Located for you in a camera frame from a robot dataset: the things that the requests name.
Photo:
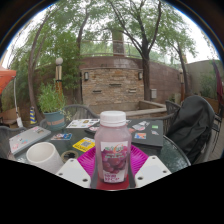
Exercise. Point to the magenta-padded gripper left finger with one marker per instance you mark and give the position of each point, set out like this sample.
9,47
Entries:
71,173

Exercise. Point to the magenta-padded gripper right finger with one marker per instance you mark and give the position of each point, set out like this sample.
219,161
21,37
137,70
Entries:
153,170

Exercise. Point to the purple juice bottle white cap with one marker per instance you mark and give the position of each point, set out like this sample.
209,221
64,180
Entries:
112,140

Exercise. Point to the tape roll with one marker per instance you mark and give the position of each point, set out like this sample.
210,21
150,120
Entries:
63,156

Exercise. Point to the yellow sticker card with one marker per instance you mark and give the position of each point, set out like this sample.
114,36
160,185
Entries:
84,144

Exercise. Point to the white cup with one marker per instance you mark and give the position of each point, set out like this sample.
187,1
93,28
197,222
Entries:
43,156

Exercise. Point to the black laptop with stickers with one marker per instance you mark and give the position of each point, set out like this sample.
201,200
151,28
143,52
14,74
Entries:
146,133

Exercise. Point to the small colourful sticker card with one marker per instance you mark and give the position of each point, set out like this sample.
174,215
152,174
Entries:
61,136

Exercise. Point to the white sticker sheet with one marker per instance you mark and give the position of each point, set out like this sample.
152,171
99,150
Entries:
81,123

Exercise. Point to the silver laptop with stickers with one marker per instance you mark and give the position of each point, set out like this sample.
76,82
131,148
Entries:
28,139

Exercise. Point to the green plant in teal pot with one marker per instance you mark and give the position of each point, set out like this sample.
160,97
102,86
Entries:
54,120

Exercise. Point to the blue yellow striped cone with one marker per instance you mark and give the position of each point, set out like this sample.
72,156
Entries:
33,116

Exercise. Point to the tall dark-trunked tree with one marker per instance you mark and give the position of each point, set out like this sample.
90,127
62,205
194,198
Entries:
145,76

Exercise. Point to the closed maroon patio umbrella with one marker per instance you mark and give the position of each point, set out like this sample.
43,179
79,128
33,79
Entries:
219,86

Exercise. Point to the orange canopy tent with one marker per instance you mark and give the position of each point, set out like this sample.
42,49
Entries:
6,78

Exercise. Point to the grey wall utility box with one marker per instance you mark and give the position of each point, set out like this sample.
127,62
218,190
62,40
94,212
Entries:
153,93

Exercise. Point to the small wall lamp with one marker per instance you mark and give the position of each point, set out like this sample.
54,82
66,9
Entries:
140,75
86,76

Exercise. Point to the globe-topped lamp post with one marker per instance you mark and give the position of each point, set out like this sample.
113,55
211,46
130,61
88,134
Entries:
59,76

